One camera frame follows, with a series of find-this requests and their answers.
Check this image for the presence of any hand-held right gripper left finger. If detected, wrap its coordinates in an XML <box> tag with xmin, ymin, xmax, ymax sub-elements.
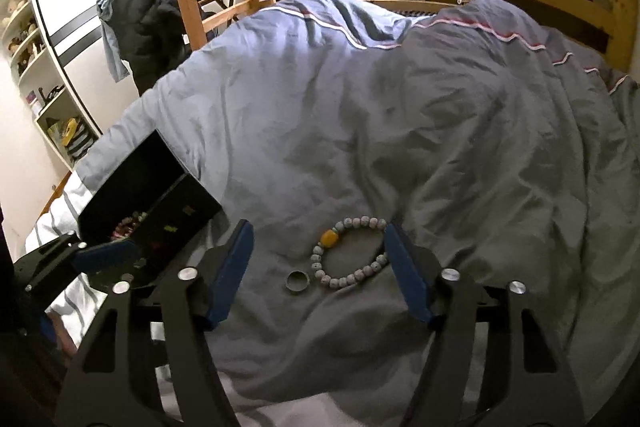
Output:
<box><xmin>52</xmin><ymin>218</ymin><xmax>256</xmax><ymax>427</ymax></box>

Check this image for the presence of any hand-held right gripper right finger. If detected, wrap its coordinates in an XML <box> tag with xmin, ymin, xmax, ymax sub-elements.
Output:
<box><xmin>384</xmin><ymin>222</ymin><xmax>586</xmax><ymax>427</ymax></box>

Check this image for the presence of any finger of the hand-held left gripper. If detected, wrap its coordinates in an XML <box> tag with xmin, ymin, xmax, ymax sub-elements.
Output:
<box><xmin>15</xmin><ymin>229</ymin><xmax>142</xmax><ymax>293</ymax></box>

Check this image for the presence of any pink bead bracelet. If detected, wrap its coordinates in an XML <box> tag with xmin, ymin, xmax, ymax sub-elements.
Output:
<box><xmin>112</xmin><ymin>211</ymin><xmax>149</xmax><ymax>239</ymax></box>

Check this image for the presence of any small metal ring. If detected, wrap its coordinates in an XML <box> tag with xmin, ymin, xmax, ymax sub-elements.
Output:
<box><xmin>285</xmin><ymin>271</ymin><xmax>308</xmax><ymax>295</ymax></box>

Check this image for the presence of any grey bead bracelet yellow bead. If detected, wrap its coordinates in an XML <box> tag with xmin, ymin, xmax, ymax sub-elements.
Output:
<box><xmin>311</xmin><ymin>215</ymin><xmax>390</xmax><ymax>290</ymax></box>

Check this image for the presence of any black rectangular box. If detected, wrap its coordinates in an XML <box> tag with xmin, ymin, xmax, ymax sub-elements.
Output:
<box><xmin>77</xmin><ymin>129</ymin><xmax>223</xmax><ymax>290</ymax></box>

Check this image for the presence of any person's left hand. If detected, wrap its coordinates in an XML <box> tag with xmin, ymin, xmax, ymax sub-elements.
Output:
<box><xmin>50</xmin><ymin>318</ymin><xmax>79</xmax><ymax>354</ymax></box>

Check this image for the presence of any grey striped duvet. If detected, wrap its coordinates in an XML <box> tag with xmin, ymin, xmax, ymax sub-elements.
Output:
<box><xmin>25</xmin><ymin>0</ymin><xmax>640</xmax><ymax>427</ymax></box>

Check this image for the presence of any light blue garment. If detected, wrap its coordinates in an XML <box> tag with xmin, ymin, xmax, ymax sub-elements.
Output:
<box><xmin>96</xmin><ymin>0</ymin><xmax>132</xmax><ymax>82</ymax></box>

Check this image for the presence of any white shelf unit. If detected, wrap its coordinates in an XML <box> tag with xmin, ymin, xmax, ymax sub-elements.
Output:
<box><xmin>0</xmin><ymin>0</ymin><xmax>101</xmax><ymax>172</ymax></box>

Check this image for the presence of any black puffer jacket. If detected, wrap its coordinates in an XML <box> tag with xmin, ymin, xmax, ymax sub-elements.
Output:
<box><xmin>117</xmin><ymin>0</ymin><xmax>201</xmax><ymax>96</ymax></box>

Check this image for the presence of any wooden folding chair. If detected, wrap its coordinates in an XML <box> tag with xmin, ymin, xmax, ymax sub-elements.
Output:
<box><xmin>197</xmin><ymin>0</ymin><xmax>278</xmax><ymax>32</ymax></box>

